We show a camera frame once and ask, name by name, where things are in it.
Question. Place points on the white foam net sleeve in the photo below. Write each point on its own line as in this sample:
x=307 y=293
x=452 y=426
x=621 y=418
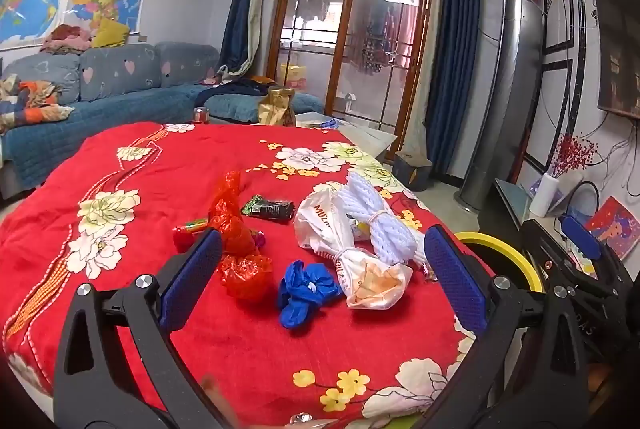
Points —
x=380 y=219

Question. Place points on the country map poster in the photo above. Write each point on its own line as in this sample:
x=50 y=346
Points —
x=105 y=1

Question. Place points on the small blue stool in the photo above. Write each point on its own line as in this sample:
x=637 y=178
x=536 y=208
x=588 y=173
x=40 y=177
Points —
x=411 y=171

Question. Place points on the white plastic bag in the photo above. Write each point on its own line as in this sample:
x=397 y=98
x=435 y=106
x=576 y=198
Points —
x=325 y=224

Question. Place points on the orange patterned cloth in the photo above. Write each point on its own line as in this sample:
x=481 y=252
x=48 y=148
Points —
x=30 y=101

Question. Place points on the pile of pink clothes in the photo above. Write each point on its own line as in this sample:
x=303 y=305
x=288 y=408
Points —
x=67 y=39

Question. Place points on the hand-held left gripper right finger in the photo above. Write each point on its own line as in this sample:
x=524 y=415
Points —
x=455 y=274

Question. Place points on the gold paper bag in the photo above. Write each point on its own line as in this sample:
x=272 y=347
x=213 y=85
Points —
x=275 y=109

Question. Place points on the wooden glass sliding door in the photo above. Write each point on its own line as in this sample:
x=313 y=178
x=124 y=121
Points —
x=350 y=34

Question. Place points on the white vase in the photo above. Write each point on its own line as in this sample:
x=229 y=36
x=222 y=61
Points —
x=542 y=196

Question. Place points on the yellow pillow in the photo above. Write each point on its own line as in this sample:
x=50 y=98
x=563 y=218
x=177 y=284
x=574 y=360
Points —
x=110 y=34

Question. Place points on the blue grey heart sofa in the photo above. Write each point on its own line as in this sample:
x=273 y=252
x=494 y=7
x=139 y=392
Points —
x=115 y=104

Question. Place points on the red floral blanket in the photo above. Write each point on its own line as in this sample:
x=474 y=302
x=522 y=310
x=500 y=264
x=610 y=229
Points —
x=150 y=189

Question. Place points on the person's left hand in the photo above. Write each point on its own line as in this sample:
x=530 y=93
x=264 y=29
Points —
x=217 y=391

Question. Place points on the dark blue clothes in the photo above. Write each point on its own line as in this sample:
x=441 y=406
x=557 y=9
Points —
x=235 y=89

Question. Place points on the world map poster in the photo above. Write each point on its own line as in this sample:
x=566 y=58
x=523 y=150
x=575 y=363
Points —
x=25 y=9

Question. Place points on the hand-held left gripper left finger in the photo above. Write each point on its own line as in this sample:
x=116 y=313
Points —
x=192 y=274

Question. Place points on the dark green snack wrapper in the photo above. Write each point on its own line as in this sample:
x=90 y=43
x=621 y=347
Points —
x=267 y=209

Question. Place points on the dark blue curtain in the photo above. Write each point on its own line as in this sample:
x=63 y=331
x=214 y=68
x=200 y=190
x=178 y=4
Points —
x=455 y=59
x=242 y=9

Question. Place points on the red berry branches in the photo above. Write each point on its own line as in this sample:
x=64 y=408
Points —
x=572 y=154

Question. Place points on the red candy roll wrapper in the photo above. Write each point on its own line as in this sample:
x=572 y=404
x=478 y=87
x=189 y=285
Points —
x=190 y=233

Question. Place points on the blue plastic bag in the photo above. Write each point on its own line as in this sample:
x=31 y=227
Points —
x=300 y=294

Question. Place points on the yellow rimmed black bin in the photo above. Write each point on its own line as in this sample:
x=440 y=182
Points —
x=520 y=261

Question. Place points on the white coffee table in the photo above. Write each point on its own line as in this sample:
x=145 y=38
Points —
x=365 y=139

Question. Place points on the wall television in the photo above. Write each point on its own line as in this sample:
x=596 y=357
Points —
x=620 y=44

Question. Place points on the red plastic bag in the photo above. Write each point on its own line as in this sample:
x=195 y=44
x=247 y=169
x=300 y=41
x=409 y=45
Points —
x=235 y=234

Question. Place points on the glass top television stand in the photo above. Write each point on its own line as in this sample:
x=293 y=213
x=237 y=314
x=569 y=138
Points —
x=512 y=204

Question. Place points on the red can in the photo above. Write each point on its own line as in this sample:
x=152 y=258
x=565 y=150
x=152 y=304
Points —
x=200 y=115

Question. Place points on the yellow cardboard box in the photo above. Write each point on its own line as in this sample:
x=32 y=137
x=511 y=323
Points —
x=294 y=76

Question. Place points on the silver tower air conditioner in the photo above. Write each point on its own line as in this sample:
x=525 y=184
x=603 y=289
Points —
x=505 y=99

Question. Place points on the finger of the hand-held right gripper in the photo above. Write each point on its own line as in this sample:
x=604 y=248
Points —
x=580 y=236
x=550 y=249

